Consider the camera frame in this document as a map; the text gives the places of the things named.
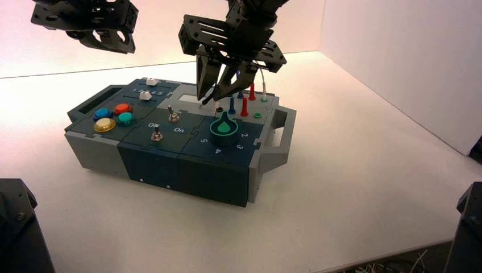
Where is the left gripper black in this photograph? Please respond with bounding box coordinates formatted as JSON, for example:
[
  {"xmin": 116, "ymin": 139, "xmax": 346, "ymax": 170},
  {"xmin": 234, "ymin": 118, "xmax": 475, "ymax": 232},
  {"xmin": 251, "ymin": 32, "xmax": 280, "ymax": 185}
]
[{"xmin": 31, "ymin": 0, "xmax": 139, "ymax": 54}]

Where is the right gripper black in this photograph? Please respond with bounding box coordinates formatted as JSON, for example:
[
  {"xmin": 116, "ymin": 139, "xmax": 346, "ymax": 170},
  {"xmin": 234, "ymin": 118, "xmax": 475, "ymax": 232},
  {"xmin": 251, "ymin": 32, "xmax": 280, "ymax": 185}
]
[{"xmin": 178, "ymin": 7, "xmax": 287, "ymax": 102}]

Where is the black banana plug wire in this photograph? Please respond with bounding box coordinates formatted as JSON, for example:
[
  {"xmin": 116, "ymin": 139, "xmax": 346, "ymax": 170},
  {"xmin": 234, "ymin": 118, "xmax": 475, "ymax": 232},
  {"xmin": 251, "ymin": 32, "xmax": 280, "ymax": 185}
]
[{"xmin": 198, "ymin": 94, "xmax": 215, "ymax": 110}]

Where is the green and teal rotary knob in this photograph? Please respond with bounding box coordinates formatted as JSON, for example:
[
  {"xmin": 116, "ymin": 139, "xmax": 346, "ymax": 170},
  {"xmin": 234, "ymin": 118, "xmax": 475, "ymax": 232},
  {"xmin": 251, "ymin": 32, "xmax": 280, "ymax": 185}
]
[{"xmin": 209, "ymin": 111, "xmax": 240, "ymax": 148}]

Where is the red round push button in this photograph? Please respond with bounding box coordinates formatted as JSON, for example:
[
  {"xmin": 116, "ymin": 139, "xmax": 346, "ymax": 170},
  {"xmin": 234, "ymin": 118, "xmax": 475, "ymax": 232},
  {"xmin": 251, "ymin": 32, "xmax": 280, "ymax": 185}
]
[{"xmin": 113, "ymin": 103, "xmax": 134, "ymax": 117}]

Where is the blue round push button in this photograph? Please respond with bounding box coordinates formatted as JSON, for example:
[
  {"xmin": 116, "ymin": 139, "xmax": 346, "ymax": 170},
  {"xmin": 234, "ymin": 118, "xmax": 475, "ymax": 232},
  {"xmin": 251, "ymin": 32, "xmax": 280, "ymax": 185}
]
[{"xmin": 93, "ymin": 108, "xmax": 114, "ymax": 121}]

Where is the teal round push button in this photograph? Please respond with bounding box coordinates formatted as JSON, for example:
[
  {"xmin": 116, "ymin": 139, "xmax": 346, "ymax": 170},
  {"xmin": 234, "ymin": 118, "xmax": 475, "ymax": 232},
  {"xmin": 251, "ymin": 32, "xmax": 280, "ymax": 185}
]
[{"xmin": 116, "ymin": 112, "xmax": 138, "ymax": 127}]

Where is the yellow round push button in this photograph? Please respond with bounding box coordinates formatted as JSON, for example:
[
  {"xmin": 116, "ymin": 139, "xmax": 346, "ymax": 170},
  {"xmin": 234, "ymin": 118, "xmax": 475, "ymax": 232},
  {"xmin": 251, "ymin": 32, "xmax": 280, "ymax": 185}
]
[{"xmin": 93, "ymin": 118, "xmax": 118, "ymax": 134}]

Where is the grey and teal control box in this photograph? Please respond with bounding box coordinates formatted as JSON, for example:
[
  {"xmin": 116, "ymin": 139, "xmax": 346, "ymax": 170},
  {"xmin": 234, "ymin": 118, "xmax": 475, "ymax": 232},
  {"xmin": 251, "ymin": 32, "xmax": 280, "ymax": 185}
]
[{"xmin": 64, "ymin": 78, "xmax": 297, "ymax": 208}]

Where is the blue banana plug wire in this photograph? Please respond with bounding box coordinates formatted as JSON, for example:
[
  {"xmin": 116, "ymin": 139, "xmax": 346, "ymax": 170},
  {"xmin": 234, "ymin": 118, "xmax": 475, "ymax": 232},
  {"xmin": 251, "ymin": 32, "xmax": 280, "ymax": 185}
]
[{"xmin": 227, "ymin": 89, "xmax": 244, "ymax": 115}]

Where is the red banana plug wire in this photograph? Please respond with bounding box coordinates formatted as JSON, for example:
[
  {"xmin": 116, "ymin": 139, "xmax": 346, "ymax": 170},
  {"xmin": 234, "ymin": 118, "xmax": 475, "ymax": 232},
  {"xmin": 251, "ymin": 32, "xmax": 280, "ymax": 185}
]
[{"xmin": 240, "ymin": 82, "xmax": 257, "ymax": 118}]

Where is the dark object at wall edge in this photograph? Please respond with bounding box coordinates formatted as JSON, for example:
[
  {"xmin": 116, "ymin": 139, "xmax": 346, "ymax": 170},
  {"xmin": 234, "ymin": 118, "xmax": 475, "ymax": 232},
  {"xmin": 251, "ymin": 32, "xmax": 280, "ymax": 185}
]
[{"xmin": 468, "ymin": 136, "xmax": 482, "ymax": 166}]

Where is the thin white cable bundle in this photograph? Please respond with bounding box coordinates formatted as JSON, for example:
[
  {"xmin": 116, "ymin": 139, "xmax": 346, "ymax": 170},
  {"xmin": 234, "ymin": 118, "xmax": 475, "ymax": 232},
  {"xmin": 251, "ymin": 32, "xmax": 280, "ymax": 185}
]
[{"xmin": 352, "ymin": 249, "xmax": 430, "ymax": 273}]

